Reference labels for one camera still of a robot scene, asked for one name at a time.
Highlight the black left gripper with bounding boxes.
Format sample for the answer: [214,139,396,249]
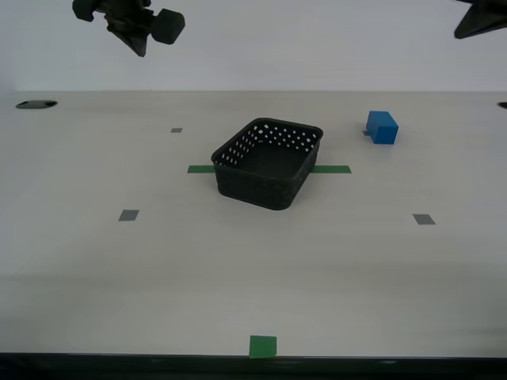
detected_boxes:
[71,0,186,58]

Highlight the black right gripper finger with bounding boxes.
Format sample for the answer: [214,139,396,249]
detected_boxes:
[453,9,507,40]
[455,0,507,32]

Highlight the black perforated plastic basket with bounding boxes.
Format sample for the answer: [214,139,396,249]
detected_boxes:
[211,117,325,211]

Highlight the blue block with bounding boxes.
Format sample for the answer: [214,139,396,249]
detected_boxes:
[366,110,399,146]

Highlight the green tape square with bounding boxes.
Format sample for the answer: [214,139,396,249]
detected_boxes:
[249,335,278,359]

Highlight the black table cable grommet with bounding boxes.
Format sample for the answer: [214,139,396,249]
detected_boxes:
[15,100,59,110]

